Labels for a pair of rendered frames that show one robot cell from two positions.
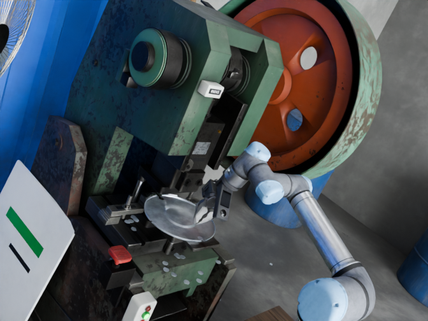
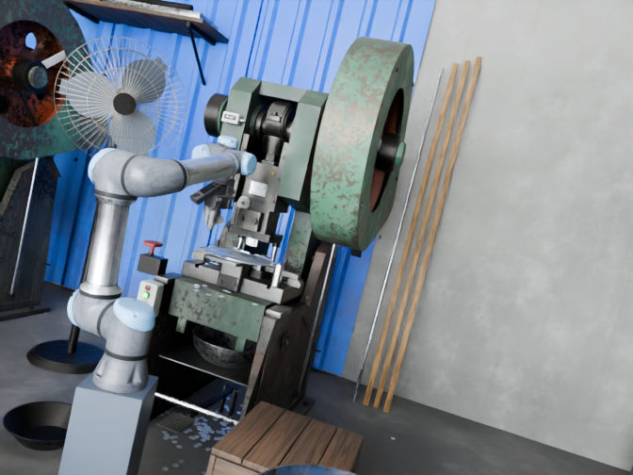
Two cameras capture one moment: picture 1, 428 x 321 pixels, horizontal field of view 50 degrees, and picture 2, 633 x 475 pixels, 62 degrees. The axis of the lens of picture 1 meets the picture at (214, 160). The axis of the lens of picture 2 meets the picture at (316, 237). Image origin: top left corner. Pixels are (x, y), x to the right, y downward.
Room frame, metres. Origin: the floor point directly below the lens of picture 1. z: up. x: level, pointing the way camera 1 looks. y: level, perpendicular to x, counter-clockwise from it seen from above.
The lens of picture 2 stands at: (0.94, -2.02, 1.11)
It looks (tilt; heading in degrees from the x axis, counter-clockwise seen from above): 5 degrees down; 66
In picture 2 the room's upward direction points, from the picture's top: 14 degrees clockwise
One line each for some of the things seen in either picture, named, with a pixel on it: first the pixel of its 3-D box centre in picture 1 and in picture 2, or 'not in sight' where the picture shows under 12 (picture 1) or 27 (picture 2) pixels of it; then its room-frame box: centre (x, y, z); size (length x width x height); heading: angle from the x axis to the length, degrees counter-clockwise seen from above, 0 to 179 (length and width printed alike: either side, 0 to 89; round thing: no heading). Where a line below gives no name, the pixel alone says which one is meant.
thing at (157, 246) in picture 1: (152, 220); (245, 278); (1.61, 0.13, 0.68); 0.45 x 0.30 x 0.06; 142
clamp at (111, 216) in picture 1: (124, 207); (214, 250); (1.48, 0.23, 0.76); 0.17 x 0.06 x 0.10; 142
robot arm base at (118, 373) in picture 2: not in sight; (123, 365); (1.12, -0.51, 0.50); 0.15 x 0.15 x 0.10
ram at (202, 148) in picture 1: (191, 148); (260, 195); (1.59, 0.09, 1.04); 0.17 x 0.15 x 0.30; 52
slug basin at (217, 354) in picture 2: not in sight; (229, 348); (1.61, 0.13, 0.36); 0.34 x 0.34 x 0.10
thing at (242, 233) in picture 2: (167, 181); (254, 236); (1.62, 0.13, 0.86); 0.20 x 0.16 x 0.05; 142
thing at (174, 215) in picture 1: (179, 216); (238, 255); (1.53, 0.03, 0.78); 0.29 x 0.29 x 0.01
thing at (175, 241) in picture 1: (181, 238); (230, 272); (1.51, -0.01, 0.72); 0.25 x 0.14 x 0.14; 52
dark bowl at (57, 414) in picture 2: not in sight; (47, 428); (0.96, -0.01, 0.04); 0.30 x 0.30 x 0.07
